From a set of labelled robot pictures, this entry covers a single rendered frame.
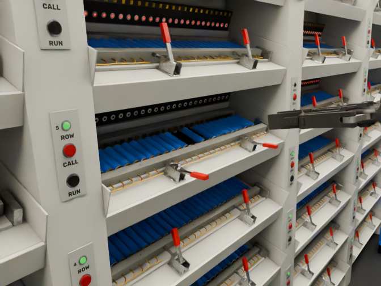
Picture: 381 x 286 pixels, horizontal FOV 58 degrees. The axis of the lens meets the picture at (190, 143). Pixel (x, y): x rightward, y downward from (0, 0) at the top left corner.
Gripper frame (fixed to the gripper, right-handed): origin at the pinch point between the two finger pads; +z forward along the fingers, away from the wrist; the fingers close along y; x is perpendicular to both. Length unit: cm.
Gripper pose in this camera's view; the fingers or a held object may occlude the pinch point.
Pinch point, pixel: (289, 119)
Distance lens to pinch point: 69.1
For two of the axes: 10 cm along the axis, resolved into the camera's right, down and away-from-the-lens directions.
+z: -7.4, 0.2, 6.8
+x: 1.5, 9.8, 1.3
